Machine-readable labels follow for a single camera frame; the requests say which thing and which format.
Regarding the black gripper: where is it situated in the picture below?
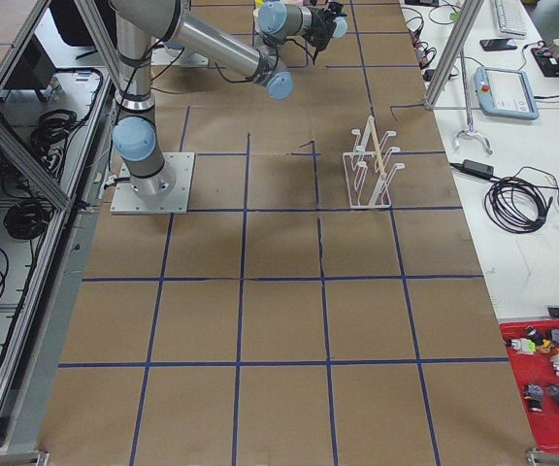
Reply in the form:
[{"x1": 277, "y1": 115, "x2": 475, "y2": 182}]
[{"x1": 306, "y1": 7, "x2": 335, "y2": 49}]

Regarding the light blue plastic cup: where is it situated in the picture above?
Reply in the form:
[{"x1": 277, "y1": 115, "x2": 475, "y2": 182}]
[{"x1": 332, "y1": 17, "x2": 348, "y2": 39}]

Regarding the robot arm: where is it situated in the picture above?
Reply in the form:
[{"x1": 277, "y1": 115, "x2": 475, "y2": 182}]
[{"x1": 130, "y1": 4, "x2": 344, "y2": 217}]

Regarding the black smartphone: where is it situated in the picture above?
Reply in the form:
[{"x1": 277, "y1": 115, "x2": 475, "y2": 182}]
[{"x1": 479, "y1": 38, "x2": 517, "y2": 52}]

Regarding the white keyboard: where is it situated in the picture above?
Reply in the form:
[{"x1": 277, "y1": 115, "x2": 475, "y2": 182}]
[{"x1": 492, "y1": 0, "x2": 527, "y2": 38}]

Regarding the blue teach pendant tablet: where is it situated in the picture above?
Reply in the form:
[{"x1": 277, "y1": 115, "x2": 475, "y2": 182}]
[{"x1": 474, "y1": 66, "x2": 540, "y2": 120}]

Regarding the black power adapter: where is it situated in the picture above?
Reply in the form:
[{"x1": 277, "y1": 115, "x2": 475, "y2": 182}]
[{"x1": 460, "y1": 159, "x2": 494, "y2": 180}]

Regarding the red parts tray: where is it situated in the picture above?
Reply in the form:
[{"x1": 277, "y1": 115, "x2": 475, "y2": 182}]
[{"x1": 500, "y1": 319, "x2": 559, "y2": 453}]

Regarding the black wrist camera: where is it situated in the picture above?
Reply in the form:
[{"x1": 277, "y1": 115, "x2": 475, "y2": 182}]
[{"x1": 324, "y1": 1, "x2": 345, "y2": 17}]

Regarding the aluminium frame post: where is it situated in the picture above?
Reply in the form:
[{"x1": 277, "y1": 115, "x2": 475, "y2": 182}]
[{"x1": 424, "y1": 0, "x2": 483, "y2": 110}]

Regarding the white wire cup rack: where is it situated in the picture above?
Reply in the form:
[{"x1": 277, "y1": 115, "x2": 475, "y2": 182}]
[{"x1": 342, "y1": 116, "x2": 406, "y2": 210}]

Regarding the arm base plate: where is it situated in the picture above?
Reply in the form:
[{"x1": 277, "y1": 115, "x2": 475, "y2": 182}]
[{"x1": 111, "y1": 152, "x2": 195, "y2": 215}]

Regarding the coiled black cable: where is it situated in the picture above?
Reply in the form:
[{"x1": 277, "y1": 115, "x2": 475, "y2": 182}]
[{"x1": 482, "y1": 175, "x2": 558, "y2": 235}]

